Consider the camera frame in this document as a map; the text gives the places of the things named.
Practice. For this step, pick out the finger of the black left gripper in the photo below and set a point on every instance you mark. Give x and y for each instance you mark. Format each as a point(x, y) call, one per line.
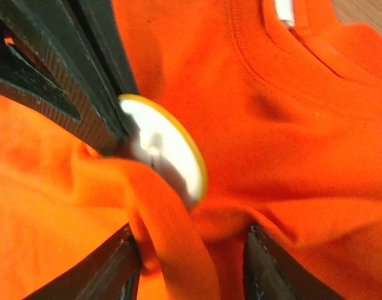
point(98, 29)
point(45, 67)

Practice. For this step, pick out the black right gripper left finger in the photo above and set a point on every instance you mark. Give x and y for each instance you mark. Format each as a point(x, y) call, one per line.
point(111, 271)

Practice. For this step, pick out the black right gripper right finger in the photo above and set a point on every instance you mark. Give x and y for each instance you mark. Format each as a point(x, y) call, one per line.
point(270, 272)

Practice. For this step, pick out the yellow brooch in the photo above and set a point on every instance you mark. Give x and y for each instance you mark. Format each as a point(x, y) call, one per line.
point(162, 143)

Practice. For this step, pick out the orange t-shirt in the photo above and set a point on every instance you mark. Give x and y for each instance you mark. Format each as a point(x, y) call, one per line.
point(288, 121)

